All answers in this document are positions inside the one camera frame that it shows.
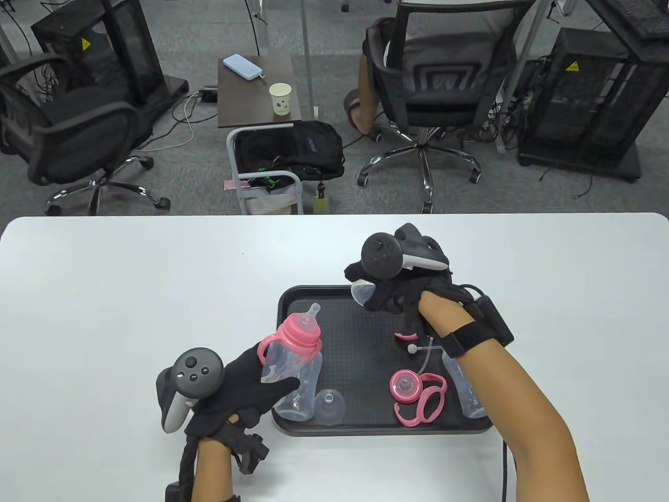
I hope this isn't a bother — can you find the black backpack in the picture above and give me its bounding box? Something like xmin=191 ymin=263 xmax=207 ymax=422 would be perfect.
xmin=234 ymin=120 xmax=346 ymax=182

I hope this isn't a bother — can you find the black mesh equipment cabinet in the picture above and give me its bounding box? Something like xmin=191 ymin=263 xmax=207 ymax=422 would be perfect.
xmin=517 ymin=26 xmax=669 ymax=184
xmin=30 ymin=0 xmax=190 ymax=108

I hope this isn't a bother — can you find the white paper cup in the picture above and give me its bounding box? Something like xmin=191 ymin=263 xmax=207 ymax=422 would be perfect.
xmin=269 ymin=83 xmax=292 ymax=116

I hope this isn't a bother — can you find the black mesh office chair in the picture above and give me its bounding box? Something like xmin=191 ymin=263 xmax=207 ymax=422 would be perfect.
xmin=0 ymin=52 xmax=171 ymax=216
xmin=357 ymin=0 xmax=531 ymax=214

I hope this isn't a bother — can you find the grey handheld controller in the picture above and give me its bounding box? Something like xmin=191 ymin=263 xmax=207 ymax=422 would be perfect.
xmin=361 ymin=223 xmax=452 ymax=283
xmin=156 ymin=347 xmax=225 ymax=433

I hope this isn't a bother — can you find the brown side table white frame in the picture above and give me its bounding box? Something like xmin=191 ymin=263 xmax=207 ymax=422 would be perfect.
xmin=217 ymin=52 xmax=305 ymax=216

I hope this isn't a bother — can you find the grey slanted desk leg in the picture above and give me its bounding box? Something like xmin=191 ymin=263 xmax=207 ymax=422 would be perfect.
xmin=497 ymin=0 xmax=556 ymax=156

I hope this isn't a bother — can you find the person's left hand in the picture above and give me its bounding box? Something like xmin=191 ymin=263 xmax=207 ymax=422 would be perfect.
xmin=184 ymin=343 xmax=302 ymax=438

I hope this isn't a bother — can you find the clear plastic baby bottle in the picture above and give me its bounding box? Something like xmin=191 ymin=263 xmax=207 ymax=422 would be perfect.
xmin=260 ymin=343 xmax=324 ymax=422
xmin=442 ymin=351 xmax=488 ymax=420

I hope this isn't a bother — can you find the white plastic bag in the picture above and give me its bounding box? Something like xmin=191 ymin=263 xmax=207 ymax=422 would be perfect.
xmin=245 ymin=184 xmax=294 ymax=215

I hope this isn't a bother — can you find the grey metal pole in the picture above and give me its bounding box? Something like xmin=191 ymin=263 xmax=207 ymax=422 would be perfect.
xmin=301 ymin=0 xmax=320 ymax=120

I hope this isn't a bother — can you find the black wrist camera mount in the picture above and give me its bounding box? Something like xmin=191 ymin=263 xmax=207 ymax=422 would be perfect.
xmin=225 ymin=413 xmax=270 ymax=474

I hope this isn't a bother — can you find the person's left forearm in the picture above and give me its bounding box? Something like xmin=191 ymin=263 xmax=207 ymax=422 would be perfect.
xmin=191 ymin=434 xmax=237 ymax=502

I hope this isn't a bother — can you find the white desk leg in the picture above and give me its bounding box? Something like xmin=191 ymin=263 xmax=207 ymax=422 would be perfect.
xmin=246 ymin=0 xmax=270 ymax=57

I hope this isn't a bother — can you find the clear dome bottle cap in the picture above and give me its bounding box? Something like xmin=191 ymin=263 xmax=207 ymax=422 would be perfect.
xmin=351 ymin=280 xmax=378 ymax=309
xmin=315 ymin=389 xmax=345 ymax=425

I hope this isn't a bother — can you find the tangle of black cables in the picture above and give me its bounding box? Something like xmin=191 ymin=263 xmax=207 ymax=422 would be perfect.
xmin=470 ymin=78 xmax=541 ymax=150

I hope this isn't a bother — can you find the light blue power bank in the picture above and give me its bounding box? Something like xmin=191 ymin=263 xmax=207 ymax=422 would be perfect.
xmin=223 ymin=54 xmax=267 ymax=83

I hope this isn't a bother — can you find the person's right forearm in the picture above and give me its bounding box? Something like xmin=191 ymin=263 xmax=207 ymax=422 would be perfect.
xmin=420 ymin=290 xmax=591 ymax=502

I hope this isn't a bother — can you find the pink collar with nipple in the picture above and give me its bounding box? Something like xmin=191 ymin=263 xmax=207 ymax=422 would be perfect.
xmin=388 ymin=369 xmax=423 ymax=405
xmin=280 ymin=302 xmax=322 ymax=347

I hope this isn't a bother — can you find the black plastic tray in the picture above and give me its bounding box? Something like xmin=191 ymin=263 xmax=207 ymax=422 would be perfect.
xmin=272 ymin=284 xmax=494 ymax=437

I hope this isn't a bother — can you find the person's right hand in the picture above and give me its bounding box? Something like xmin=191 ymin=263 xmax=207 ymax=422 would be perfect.
xmin=344 ymin=259 xmax=463 ymax=335

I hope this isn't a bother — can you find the black sandal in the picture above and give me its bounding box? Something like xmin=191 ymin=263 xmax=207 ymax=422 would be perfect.
xmin=343 ymin=89 xmax=378 ymax=135

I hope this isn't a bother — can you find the black keyboard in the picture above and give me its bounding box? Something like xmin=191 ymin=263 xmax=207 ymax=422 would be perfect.
xmin=617 ymin=0 xmax=669 ymax=41

